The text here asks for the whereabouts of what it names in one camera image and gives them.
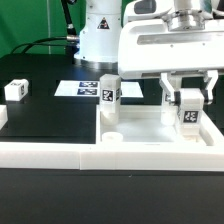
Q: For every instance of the white U-shaped obstacle fence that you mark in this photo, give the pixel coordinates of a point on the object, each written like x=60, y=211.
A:
x=181, y=156

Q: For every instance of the white square table top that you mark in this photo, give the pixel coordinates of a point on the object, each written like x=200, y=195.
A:
x=142, y=124

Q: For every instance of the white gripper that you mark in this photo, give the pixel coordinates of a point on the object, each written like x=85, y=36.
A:
x=147, y=48

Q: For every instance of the white sheet with markers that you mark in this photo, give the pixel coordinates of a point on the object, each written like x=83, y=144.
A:
x=92, y=89

